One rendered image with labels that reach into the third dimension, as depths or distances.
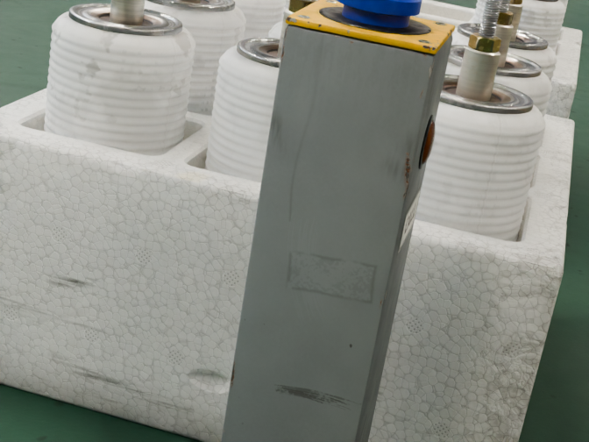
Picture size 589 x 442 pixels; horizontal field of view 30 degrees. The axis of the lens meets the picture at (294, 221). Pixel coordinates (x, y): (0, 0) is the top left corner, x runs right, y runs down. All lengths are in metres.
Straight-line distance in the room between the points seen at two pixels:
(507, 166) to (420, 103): 0.19
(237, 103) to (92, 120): 0.10
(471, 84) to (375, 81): 0.20
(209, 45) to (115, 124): 0.13
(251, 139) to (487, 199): 0.15
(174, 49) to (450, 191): 0.20
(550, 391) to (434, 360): 0.25
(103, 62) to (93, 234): 0.11
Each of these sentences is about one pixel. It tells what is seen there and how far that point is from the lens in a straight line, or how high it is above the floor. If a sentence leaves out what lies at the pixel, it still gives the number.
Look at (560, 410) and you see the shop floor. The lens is 0.89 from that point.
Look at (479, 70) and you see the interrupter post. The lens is 0.69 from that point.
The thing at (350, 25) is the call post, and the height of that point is 0.31.
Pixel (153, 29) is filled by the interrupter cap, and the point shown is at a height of 0.25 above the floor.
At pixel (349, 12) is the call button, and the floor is 0.32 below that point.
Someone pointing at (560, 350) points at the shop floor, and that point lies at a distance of 0.99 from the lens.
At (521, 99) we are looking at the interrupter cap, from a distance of 0.71.
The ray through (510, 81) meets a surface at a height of 0.25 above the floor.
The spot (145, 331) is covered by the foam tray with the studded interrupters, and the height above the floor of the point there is 0.07.
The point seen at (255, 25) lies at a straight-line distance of 0.94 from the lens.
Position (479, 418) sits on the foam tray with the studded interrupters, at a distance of 0.70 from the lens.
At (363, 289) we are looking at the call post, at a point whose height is 0.19.
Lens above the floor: 0.40
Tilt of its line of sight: 21 degrees down
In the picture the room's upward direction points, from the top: 10 degrees clockwise
